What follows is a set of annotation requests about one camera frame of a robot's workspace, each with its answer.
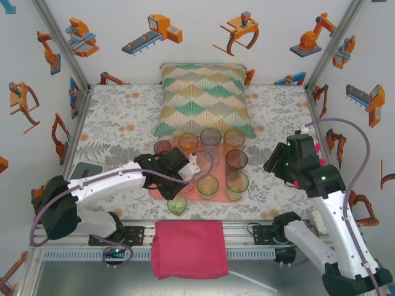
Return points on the red-rimmed pink glass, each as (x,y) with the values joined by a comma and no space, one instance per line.
(189,188)

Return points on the small green glass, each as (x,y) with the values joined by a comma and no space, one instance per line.
(177,207)

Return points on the small dark grey glass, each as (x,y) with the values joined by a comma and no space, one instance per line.
(162,147)

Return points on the wide green glass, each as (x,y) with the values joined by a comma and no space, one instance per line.
(207,188)

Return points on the tall grey glass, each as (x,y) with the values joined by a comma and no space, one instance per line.
(236,160)

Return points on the short orange glass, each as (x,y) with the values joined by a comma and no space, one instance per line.
(188,143)

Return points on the tall amber glass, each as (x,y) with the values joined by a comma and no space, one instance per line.
(234,138)

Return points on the tall olive green glass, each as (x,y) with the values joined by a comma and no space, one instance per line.
(237,185)

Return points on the clear glass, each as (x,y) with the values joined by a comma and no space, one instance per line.
(213,160)

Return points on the blue glass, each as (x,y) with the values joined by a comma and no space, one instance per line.
(210,137)

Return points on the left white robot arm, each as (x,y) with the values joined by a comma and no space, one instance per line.
(105,185)

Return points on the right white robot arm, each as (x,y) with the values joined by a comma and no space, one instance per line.
(336,222)

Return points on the pink rectangular tray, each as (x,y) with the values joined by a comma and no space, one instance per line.
(222,195)

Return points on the magenta towel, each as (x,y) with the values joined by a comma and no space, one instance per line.
(188,249)

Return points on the small white clock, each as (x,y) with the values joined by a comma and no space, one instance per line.
(319,220)

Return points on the floral tablecloth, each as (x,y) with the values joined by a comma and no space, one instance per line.
(123,108)

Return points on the small green-lit circuit board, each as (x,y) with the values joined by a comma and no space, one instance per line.
(115,250)

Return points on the fan-patterned pillow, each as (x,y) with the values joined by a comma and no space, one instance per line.
(191,98)

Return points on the orange conveyor sticker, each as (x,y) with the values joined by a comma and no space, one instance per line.
(160,27)
(376,105)

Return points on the orange milling machine sticker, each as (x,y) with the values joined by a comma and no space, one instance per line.
(81,38)
(342,58)

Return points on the orange claw sticker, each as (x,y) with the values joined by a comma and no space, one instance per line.
(243,27)
(18,98)

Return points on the aluminium table edge rail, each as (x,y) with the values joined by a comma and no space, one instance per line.
(240,234)

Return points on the aluminium frame post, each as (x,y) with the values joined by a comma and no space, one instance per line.
(64,46)
(328,49)

